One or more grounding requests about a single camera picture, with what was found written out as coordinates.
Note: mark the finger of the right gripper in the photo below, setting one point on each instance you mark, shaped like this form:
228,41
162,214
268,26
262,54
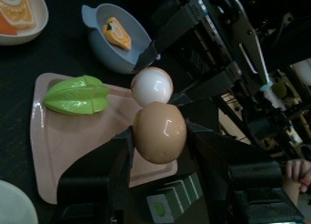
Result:
174,30
206,85

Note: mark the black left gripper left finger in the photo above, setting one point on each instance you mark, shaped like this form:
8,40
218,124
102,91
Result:
95,179

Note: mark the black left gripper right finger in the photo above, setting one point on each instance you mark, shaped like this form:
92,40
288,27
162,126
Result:
239,179

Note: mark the white egg shell half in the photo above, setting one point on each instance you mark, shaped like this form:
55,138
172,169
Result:
151,86

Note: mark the brown egg shell half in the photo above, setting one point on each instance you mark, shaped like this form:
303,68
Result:
159,133

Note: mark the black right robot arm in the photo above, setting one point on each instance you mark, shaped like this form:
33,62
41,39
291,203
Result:
283,24

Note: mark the person's hand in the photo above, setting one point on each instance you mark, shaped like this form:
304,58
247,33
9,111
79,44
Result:
298,171

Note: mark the pink plastic tray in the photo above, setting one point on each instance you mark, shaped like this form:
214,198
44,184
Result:
76,142

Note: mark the yellow toy pepper slice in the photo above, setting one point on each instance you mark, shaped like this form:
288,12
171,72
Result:
118,33

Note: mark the blue toy bowl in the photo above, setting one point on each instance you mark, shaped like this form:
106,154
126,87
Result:
110,54

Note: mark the empty white plate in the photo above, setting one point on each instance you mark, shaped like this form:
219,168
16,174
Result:
13,206

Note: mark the green toy starfruit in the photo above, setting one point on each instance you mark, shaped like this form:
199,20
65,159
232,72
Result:
76,95

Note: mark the white plate with fruit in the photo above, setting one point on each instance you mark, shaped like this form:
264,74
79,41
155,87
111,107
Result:
33,24

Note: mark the toy orange slice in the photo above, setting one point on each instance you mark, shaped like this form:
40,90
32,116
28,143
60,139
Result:
17,9

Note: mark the orange toy food piece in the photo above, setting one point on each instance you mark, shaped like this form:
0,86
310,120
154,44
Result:
5,27

